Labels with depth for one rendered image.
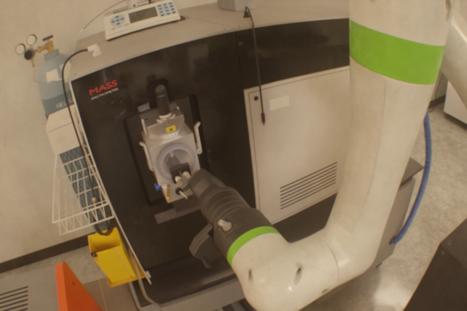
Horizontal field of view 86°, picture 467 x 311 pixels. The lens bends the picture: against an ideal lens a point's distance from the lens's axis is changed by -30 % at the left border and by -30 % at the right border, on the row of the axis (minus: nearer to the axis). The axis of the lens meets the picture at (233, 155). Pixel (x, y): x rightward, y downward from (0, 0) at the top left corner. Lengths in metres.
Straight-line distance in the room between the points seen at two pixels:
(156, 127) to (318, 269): 0.44
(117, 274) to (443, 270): 0.92
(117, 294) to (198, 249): 0.63
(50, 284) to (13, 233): 1.79
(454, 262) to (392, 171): 0.30
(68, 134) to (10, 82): 0.94
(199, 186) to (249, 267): 0.22
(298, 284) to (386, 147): 0.21
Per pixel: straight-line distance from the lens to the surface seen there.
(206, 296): 1.13
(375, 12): 0.32
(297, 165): 1.03
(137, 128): 0.78
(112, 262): 1.03
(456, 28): 0.53
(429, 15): 0.32
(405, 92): 0.34
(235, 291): 1.18
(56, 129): 1.08
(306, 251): 0.47
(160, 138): 0.72
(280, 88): 0.88
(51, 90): 1.53
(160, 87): 0.69
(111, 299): 1.16
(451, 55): 0.54
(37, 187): 2.19
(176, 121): 0.72
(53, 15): 1.85
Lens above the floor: 1.60
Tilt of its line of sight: 33 degrees down
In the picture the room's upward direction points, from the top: 8 degrees counter-clockwise
